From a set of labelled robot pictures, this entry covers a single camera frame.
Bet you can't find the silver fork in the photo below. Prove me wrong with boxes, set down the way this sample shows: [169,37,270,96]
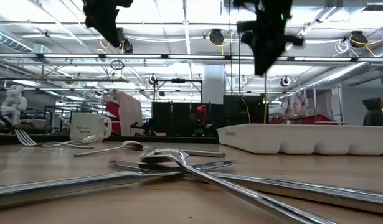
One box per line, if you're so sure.
[14,129,95,149]

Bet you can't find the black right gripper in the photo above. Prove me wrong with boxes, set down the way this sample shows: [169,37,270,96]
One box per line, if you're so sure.
[233,0,304,76]

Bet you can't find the black metal frame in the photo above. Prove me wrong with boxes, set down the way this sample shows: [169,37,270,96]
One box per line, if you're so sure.
[152,78,203,137]

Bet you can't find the yellow hanging cable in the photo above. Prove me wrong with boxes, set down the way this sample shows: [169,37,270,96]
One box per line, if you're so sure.
[263,73,270,124]
[240,96,252,124]

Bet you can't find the white cutlery organizer tray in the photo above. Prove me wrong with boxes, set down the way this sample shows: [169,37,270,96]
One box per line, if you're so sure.
[215,123,383,156]

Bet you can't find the pink and white board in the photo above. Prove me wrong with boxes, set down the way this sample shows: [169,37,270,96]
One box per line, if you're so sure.
[104,90,144,137]

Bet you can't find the silver spoon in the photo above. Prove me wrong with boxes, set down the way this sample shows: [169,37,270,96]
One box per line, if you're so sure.
[108,159,383,216]
[139,148,340,224]
[40,134,98,149]
[73,140,144,158]

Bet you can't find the black partition panels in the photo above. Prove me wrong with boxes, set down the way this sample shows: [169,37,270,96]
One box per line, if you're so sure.
[152,95,267,137]

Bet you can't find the white mug with text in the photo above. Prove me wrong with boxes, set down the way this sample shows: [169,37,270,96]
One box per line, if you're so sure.
[69,112,113,142]

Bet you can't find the red storage bins shelf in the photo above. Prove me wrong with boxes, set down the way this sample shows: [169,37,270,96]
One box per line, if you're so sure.
[268,114,334,125]

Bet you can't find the silver ventilation duct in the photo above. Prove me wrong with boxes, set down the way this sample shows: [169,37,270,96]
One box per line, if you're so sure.
[298,60,383,91]

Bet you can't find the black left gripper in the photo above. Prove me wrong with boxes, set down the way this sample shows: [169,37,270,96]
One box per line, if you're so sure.
[82,0,135,48]

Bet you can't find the long ceiling light strip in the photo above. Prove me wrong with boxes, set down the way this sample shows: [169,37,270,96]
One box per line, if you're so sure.
[0,52,383,62]

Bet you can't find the colourful poster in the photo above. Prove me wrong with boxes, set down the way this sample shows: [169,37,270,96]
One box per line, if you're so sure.
[283,89,309,118]

